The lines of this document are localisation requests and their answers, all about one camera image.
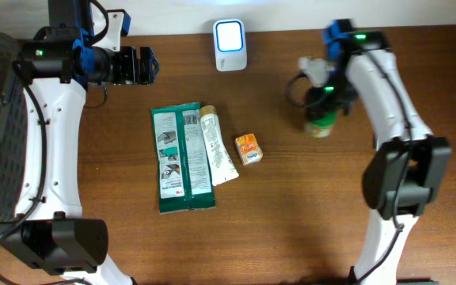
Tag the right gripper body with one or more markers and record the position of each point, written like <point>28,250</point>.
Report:
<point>323,93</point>

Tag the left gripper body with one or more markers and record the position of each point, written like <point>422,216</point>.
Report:
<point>134,64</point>

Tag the green lid jar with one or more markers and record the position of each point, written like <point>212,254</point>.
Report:
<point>322,127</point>

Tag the orange tissue pack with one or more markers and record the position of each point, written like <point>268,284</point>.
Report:
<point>248,149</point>

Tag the white cream tube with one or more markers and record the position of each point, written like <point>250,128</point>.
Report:
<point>221,166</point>

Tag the green wipes packet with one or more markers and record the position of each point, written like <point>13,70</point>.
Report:
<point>184,176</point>

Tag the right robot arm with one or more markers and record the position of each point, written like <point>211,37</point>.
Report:
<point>409,163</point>

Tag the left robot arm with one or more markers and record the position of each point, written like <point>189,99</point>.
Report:
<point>79,48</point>

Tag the white barcode scanner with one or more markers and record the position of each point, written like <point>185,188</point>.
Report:
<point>230,45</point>

